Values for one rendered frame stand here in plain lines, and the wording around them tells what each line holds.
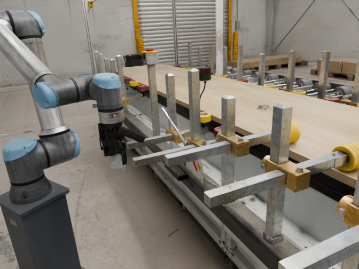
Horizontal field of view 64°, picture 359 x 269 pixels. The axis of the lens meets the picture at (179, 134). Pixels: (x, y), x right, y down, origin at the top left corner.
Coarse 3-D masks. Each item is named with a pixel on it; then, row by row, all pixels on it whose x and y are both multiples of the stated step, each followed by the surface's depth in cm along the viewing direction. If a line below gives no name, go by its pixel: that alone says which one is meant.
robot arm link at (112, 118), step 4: (100, 112) 100; (112, 112) 99; (116, 112) 100; (120, 112) 101; (100, 116) 101; (104, 116) 100; (108, 116) 100; (112, 116) 100; (116, 116) 101; (120, 116) 102; (100, 120) 102; (104, 120) 100; (108, 120) 100; (112, 120) 100; (116, 120) 101; (120, 120) 102
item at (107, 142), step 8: (104, 128) 103; (112, 128) 105; (104, 136) 105; (112, 136) 105; (120, 136) 106; (104, 144) 103; (112, 144) 104; (120, 144) 105; (104, 152) 103; (112, 152) 105
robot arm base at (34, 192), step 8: (16, 184) 133; (24, 184) 133; (32, 184) 135; (40, 184) 138; (48, 184) 144; (16, 192) 134; (24, 192) 134; (32, 192) 135; (40, 192) 137; (48, 192) 141; (16, 200) 134; (24, 200) 134; (32, 200) 135
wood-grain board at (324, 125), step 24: (144, 72) 314; (168, 72) 305; (216, 96) 190; (240, 96) 186; (264, 96) 183; (288, 96) 180; (216, 120) 147; (240, 120) 139; (264, 120) 138; (312, 120) 134; (336, 120) 132; (264, 144) 116; (312, 144) 108; (336, 144) 107; (336, 168) 90
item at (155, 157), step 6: (168, 150) 120; (174, 150) 119; (180, 150) 119; (144, 156) 115; (150, 156) 115; (156, 156) 115; (162, 156) 116; (132, 162) 115; (138, 162) 113; (144, 162) 114; (150, 162) 115; (156, 162) 116
